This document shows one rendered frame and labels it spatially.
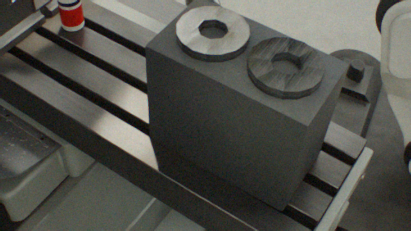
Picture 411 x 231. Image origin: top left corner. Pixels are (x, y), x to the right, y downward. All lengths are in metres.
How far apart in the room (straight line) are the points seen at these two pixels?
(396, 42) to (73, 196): 0.64
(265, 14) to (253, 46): 1.83
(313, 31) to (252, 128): 1.81
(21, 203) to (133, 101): 0.26
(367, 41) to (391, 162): 1.23
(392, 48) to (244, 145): 0.39
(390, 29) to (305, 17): 1.57
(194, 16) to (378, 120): 0.78
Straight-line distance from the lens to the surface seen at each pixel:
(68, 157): 0.94
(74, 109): 0.86
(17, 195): 0.93
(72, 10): 0.95
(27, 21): 0.99
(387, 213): 1.23
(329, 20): 2.52
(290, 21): 2.47
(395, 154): 1.33
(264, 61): 0.64
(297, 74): 0.63
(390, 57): 0.98
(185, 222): 1.56
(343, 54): 1.48
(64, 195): 1.04
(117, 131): 0.82
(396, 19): 0.94
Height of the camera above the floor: 1.57
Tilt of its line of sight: 51 degrees down
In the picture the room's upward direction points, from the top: 4 degrees clockwise
